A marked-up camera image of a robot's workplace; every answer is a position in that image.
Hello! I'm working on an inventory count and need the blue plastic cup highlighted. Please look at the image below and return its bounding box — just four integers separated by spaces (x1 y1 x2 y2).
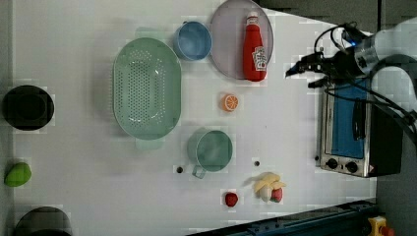
173 21 212 61

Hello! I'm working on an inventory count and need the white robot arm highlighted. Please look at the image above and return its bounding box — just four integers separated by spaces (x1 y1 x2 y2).
285 19 416 95

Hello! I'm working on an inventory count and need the green mug with handle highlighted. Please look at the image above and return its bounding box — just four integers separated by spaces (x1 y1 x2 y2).
187 128 233 179

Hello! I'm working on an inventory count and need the green pear toy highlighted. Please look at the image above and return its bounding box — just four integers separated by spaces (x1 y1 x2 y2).
4 162 31 187

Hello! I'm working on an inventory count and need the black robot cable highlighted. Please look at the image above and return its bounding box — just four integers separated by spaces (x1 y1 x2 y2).
313 22 417 129

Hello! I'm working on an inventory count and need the yellow red emergency button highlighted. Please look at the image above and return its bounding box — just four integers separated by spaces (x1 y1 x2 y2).
368 216 395 236

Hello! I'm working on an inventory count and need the red strawberry toy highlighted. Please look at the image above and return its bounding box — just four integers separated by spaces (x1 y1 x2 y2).
224 192 238 207

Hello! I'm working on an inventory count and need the grey round plate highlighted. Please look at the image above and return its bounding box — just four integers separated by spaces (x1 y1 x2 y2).
209 0 273 80

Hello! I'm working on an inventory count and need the dark round pot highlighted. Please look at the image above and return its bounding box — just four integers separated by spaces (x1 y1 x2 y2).
13 206 73 236

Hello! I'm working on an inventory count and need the blue metal rail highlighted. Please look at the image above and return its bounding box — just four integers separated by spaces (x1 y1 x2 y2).
189 201 379 236

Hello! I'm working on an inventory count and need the black round bowl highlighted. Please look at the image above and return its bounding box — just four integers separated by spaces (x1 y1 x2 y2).
1 85 55 131

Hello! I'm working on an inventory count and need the green colander basket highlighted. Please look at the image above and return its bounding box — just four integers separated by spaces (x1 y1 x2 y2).
112 27 182 150

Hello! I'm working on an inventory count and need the red plush ketchup bottle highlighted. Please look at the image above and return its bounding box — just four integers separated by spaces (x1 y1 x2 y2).
243 12 268 82

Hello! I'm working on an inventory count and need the orange slice toy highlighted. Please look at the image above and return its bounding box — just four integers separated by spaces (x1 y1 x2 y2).
221 94 239 112

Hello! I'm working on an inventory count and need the banana fruit toy bunch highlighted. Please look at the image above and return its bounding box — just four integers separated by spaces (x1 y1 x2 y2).
254 173 286 203

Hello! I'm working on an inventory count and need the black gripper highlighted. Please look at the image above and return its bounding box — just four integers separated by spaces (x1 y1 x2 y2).
285 51 361 89

